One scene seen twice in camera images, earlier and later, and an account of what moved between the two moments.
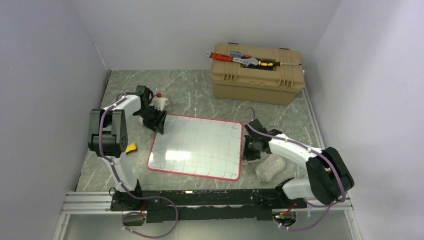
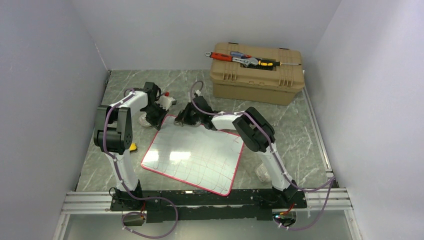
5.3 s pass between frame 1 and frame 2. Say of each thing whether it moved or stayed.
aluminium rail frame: stayed
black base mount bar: stayed
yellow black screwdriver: stayed
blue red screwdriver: stayed
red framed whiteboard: moved
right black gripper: moved
